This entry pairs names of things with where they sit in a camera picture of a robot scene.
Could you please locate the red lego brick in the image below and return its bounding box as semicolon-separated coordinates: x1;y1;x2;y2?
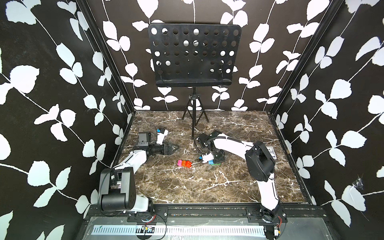
185;161;192;168

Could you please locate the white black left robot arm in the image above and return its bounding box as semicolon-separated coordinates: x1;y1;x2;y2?
98;143;180;215

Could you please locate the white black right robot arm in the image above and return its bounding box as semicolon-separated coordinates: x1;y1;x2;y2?
193;130;280;223

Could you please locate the white perforated strip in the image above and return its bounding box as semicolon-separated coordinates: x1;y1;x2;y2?
91;225;265;238

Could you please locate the black music stand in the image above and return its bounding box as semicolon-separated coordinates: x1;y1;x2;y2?
148;23;242;129

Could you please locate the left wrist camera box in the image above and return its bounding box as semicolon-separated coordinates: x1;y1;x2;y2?
137;132;152;147

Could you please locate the black front mounting rail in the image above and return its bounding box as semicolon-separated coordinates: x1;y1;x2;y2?
127;203;328;224

